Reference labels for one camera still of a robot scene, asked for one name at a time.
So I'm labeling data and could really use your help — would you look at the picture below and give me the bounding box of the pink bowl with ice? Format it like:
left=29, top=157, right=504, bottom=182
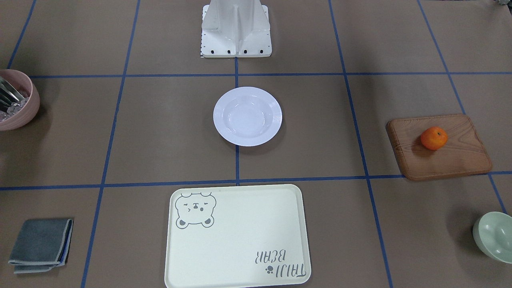
left=0, top=69, right=40, bottom=131

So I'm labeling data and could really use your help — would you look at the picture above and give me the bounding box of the cream bear print tray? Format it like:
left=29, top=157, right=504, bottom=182
left=164, top=184, right=312, bottom=288

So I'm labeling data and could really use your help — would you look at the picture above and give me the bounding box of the green ceramic bowl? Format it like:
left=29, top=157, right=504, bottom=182
left=472, top=212, right=512, bottom=264

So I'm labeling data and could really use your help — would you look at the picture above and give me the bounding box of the white round plate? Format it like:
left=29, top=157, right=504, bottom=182
left=213, top=87, right=283, bottom=146

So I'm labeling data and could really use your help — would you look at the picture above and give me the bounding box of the orange fruit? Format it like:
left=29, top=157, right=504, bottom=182
left=420, top=126, right=448, bottom=151

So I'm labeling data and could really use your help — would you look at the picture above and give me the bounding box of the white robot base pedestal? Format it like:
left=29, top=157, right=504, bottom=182
left=200, top=0, right=272, bottom=58

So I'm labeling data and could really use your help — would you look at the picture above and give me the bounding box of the metal ice scoop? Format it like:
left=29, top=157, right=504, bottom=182
left=0, top=77, right=28, bottom=114

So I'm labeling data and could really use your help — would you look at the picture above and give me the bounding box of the wooden cutting board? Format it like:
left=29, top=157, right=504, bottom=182
left=386, top=114, right=492, bottom=181

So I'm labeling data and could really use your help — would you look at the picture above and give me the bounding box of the folded grey cloth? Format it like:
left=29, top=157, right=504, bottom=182
left=8, top=218, right=74, bottom=274

